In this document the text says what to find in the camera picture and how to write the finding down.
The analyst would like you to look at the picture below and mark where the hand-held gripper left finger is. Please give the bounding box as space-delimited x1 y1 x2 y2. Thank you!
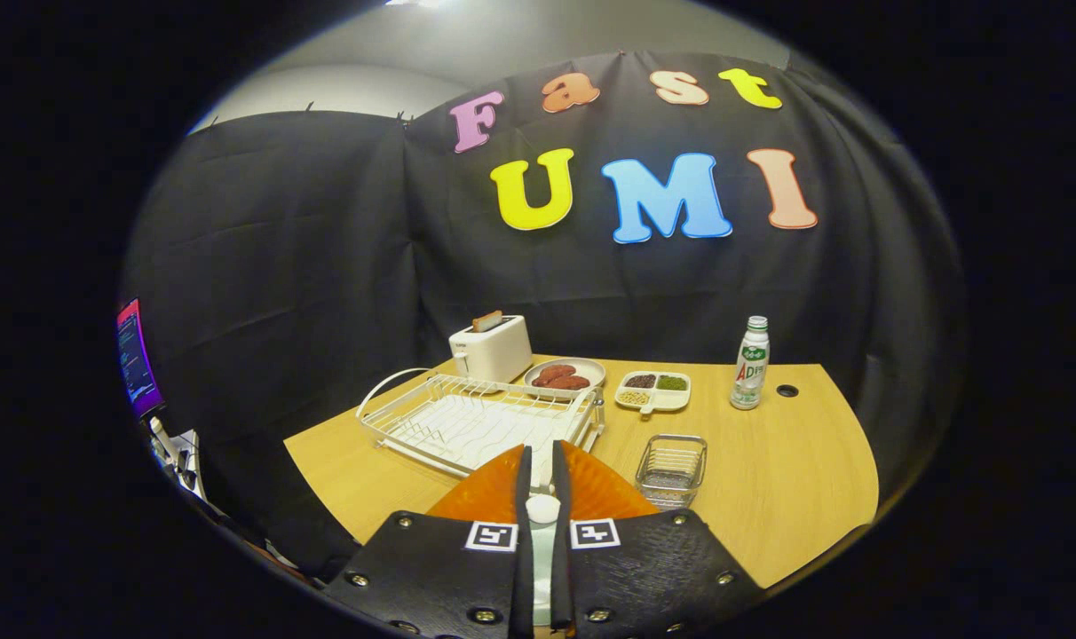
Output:
323 444 534 639

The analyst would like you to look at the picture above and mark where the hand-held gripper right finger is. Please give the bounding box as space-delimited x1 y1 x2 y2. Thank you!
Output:
551 439 763 639

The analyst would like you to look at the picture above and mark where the pale green plate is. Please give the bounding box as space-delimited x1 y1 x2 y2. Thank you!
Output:
532 524 555 627

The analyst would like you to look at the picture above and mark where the silver wire basket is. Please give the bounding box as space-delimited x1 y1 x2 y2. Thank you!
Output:
635 434 708 510

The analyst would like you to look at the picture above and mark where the white wire dish rack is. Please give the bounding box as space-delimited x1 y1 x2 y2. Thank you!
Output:
357 367 607 480

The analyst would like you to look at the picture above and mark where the white divided dish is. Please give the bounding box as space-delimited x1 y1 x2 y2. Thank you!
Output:
614 370 692 417

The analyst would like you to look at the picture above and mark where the beige round plate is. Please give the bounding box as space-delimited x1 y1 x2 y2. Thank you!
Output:
523 357 607 396

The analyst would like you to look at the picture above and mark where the white drip tray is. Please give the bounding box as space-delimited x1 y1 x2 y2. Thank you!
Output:
383 395 592 476

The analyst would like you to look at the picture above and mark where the white toaster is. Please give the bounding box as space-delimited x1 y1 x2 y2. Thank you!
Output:
449 315 534 384

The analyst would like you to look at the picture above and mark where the white drink bottle green label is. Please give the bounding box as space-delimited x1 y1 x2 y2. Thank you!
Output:
730 316 771 411

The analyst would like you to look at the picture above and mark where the white device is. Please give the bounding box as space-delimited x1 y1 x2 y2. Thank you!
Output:
147 415 209 502

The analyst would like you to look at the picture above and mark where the black backdrop cloth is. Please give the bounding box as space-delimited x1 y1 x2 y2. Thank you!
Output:
121 49 963 578

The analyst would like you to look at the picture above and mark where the computer monitor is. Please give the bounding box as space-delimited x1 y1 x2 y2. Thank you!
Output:
116 298 165 420

